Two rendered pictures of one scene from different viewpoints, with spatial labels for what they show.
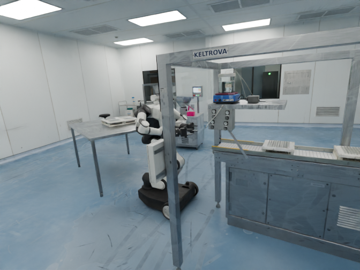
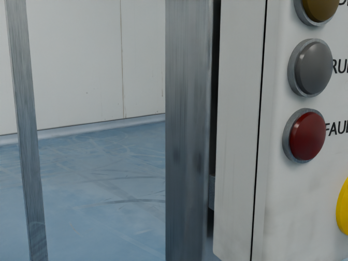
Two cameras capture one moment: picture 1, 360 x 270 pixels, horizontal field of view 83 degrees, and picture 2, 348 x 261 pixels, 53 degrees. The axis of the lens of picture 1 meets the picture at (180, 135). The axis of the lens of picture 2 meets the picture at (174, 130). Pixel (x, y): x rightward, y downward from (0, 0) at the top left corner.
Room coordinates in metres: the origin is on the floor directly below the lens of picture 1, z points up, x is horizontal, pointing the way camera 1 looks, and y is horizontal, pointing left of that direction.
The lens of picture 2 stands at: (1.55, 0.18, 0.98)
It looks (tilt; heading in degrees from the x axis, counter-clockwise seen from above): 13 degrees down; 210
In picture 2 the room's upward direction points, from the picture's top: straight up
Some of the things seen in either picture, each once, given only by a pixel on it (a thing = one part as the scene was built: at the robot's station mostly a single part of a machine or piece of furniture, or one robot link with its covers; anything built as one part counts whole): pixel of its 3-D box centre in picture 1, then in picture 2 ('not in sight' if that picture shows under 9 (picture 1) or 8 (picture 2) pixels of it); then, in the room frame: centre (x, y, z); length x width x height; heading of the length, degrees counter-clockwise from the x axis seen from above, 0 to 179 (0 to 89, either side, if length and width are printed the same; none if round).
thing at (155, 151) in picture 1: (158, 160); (334, 68); (1.28, 0.15, 0.97); 0.17 x 0.06 x 0.26; 150
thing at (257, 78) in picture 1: (255, 80); not in sight; (6.49, -2.46, 1.43); 1.38 x 0.01 x 1.16; 68
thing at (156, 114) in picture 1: (152, 116); not in sight; (2.35, 0.30, 1.11); 0.34 x 0.30 x 0.36; 150
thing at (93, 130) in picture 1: (112, 125); not in sight; (3.41, 1.15, 0.83); 1.50 x 1.10 x 0.04; 37
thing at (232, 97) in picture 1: (226, 97); not in sight; (1.88, -0.45, 1.31); 0.21 x 0.20 x 0.09; 150
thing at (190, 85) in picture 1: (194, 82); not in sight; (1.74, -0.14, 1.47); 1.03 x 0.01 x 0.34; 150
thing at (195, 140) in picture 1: (188, 130); not in sight; (4.64, -0.20, 0.38); 0.63 x 0.57 x 0.76; 68
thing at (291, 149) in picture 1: (278, 145); not in sight; (1.69, -0.86, 0.89); 0.25 x 0.24 x 0.02; 150
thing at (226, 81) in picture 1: (226, 82); not in sight; (1.89, -0.45, 1.45); 0.15 x 0.15 x 0.19
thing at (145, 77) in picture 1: (159, 85); not in sight; (7.75, 0.67, 1.43); 1.32 x 0.01 x 1.11; 68
